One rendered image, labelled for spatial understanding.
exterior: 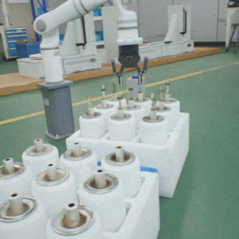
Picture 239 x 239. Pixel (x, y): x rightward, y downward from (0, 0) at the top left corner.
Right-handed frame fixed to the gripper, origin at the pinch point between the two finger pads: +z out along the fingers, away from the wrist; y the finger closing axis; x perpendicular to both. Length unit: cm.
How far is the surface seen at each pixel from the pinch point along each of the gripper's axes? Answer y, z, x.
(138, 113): -2.1, 11.5, 4.2
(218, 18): -226, -19, -510
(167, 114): -12.2, 11.2, 9.3
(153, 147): -4.7, 17.5, 23.1
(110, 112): 8.7, 11.7, -0.5
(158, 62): -61, 31, -289
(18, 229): 25, 11, 65
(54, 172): 21, 9, 51
